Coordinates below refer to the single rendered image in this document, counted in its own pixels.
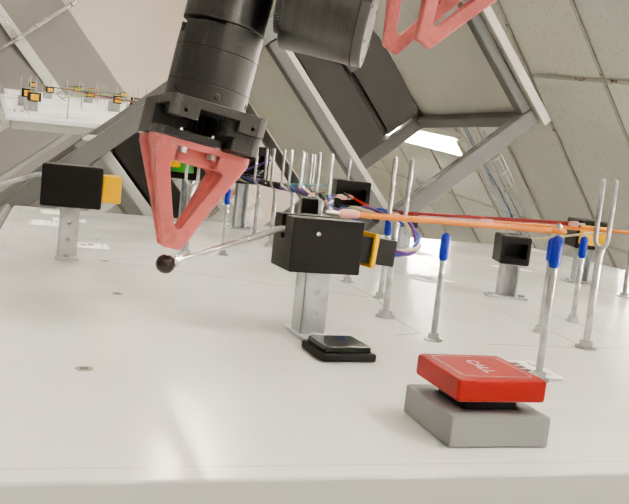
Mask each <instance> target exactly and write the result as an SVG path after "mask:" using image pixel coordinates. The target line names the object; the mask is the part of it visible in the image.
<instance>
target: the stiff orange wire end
mask: <svg viewBox="0 0 629 504"><path fill-rule="evenodd" d="M325 212H326V213H327V214H339V216H340V217H341V218H350V219H357V218H368V219H380V220H392V221H404V222H416V223H428V224H440V225H452V226H464V227H476V228H488V229H500V230H512V231H525V232H537V233H549V234H552V233H553V234H567V230H565V229H557V228H554V227H549V228H547V227H536V226H524V225H513V224H501V223H489V222H478V221H466V220H454V219H443V218H431V217H419V216H408V215H396V214H385V213H373V212H361V211H358V210H355V209H341V210H339V211H331V210H326V211H325Z"/></svg>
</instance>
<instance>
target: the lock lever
mask: <svg viewBox="0 0 629 504"><path fill-rule="evenodd" d="M280 232H285V226H276V227H272V228H269V229H266V230H263V231H260V232H257V233H254V234H251V235H248V236H244V237H241V238H238V239H235V240H231V241H228V242H225V243H221V244H218V245H215V246H212V247H208V248H205V249H202V250H198V251H195V252H191V253H188V254H185V255H181V256H180V255H178V254H175V256H174V257H173V258H174V260H175V261H174V262H175V267H178V266H179V264H180V263H182V262H186V261H189V260H192V259H195V258H199V257H202V256H205V255H209V254H212V253H215V252H219V251H222V250H225V249H228V248H232V247H235V246H238V245H241V244H245V243H248V242H251V241H254V240H257V239H260V238H263V237H266V236H269V235H272V234H275V233H280Z"/></svg>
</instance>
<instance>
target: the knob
mask: <svg viewBox="0 0 629 504"><path fill-rule="evenodd" d="M174 261H175V260H174V258H173V257H172V256H171V255H169V254H163V255H160V256H159V257H158V258H157V260H156V268H157V270H158V271H159V272H161V273H163V274H168V273H170V272H172V271H173V270H174V268H175V262H174Z"/></svg>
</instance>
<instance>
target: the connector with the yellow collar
mask: <svg viewBox="0 0 629 504"><path fill-rule="evenodd" d="M373 239H374V238H373V237H369V236H365V235H363V243H362V251H361V260H360V263H367V264H369V260H370V255H371V249H372V244H373ZM397 242H398V241H394V240H390V239H386V238H382V237H380V241H379V246H378V251H377V256H376V261H375V265H382V266H389V267H393V263H394V258H395V253H396V248H397Z"/></svg>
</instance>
